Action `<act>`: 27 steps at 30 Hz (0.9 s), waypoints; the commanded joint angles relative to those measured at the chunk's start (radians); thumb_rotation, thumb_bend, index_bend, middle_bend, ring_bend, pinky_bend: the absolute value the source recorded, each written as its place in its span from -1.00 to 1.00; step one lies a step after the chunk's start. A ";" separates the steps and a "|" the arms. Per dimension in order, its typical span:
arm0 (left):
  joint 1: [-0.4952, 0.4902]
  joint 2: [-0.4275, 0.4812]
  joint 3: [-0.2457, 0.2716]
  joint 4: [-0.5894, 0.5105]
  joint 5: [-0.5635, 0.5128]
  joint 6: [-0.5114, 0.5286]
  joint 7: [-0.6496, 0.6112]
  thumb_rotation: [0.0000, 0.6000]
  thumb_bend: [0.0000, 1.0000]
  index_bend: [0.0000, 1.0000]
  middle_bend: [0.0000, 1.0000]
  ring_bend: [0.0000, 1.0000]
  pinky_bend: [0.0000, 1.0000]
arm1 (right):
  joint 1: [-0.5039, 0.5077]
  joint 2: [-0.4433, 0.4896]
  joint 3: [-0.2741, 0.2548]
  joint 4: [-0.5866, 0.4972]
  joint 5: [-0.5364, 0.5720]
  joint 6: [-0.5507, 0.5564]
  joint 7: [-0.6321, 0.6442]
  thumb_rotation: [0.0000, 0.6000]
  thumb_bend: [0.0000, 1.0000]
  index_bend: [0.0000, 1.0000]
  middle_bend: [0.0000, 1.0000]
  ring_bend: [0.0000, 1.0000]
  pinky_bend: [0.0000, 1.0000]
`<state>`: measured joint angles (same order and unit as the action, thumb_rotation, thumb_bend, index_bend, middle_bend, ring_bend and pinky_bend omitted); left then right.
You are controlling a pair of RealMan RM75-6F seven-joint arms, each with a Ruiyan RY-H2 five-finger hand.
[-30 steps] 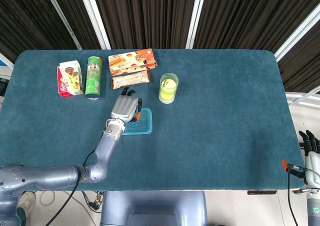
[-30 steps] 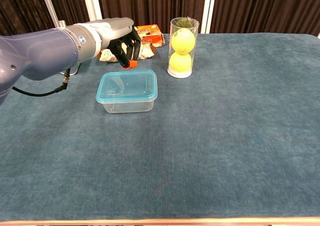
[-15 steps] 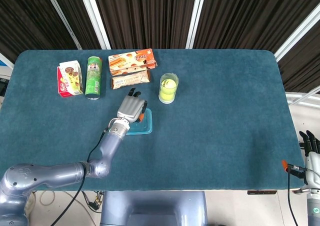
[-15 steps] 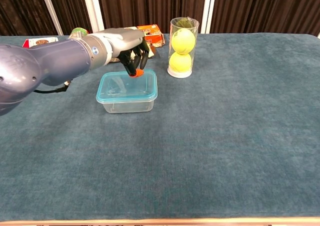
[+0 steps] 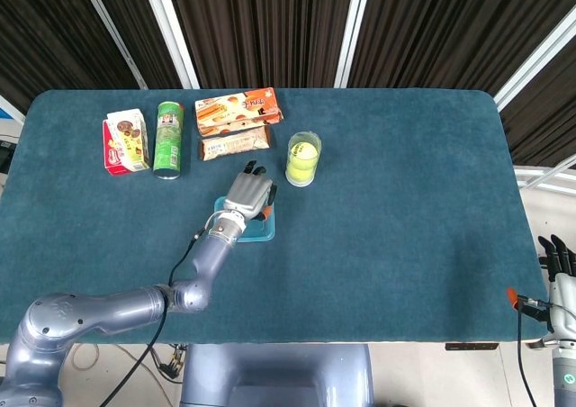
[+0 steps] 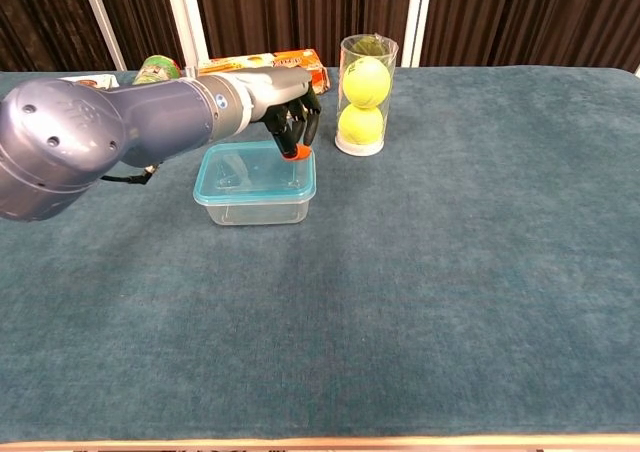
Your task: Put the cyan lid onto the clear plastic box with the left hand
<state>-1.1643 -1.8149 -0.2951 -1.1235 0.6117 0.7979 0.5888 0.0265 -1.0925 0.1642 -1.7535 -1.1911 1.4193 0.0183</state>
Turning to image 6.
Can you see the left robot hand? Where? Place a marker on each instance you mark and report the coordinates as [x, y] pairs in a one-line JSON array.
[[280, 89]]

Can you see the blue plastic lid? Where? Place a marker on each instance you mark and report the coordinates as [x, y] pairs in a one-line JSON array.
[[250, 177]]

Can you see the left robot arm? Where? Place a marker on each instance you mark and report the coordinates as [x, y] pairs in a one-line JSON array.
[[100, 127]]

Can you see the orange cake box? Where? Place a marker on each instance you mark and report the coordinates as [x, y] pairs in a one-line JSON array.
[[260, 61]]

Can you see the clear plastic tray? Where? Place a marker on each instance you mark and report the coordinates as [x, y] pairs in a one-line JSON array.
[[260, 214]]

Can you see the black curtain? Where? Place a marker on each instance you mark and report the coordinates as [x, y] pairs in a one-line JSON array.
[[300, 12]]

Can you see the yellow tennis ball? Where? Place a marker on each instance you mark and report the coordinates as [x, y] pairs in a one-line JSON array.
[[360, 124], [366, 81]]

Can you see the clear tennis ball tube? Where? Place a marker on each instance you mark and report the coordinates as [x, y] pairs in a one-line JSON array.
[[367, 47]]

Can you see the green chips can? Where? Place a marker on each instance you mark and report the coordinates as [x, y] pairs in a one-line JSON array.
[[155, 69]]

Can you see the red white cookie carton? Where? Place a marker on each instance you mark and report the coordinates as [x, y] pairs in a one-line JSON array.
[[90, 80]]

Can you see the blue table cloth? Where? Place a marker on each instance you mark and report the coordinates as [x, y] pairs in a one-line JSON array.
[[400, 272]]

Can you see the white metal frame post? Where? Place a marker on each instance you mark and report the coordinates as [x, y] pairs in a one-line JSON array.
[[417, 17], [185, 12]]

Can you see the thin grey frame post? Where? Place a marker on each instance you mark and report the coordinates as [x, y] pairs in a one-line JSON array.
[[102, 17]]

